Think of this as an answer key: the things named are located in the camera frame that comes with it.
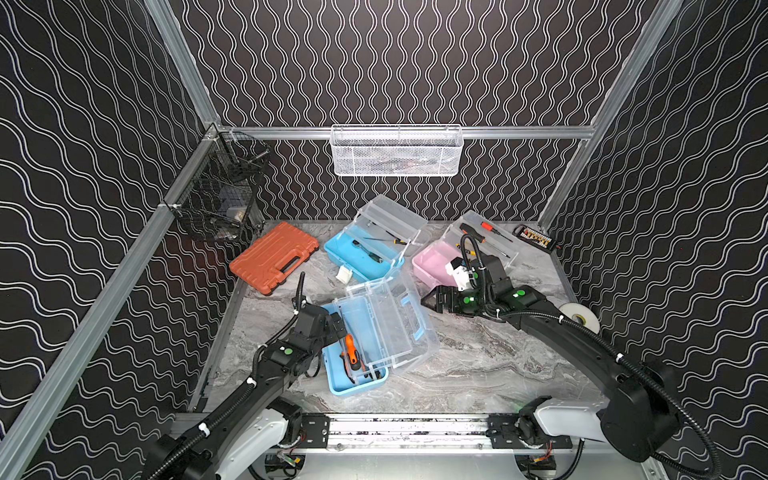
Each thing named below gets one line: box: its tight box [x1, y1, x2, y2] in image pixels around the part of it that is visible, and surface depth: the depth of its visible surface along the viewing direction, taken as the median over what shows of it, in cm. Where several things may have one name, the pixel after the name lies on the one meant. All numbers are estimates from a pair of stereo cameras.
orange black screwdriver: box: [345, 333, 361, 371], surface depth 77 cm
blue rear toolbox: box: [324, 194, 428, 283], surface depth 108 cm
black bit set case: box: [512, 224, 556, 254], surface depth 116 cm
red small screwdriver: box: [480, 222, 514, 243], surface depth 105 cm
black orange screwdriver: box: [459, 223, 486, 243], surface depth 102 cm
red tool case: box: [229, 222, 320, 295], surface depth 106 cm
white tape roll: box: [559, 302, 601, 334], surface depth 97 cm
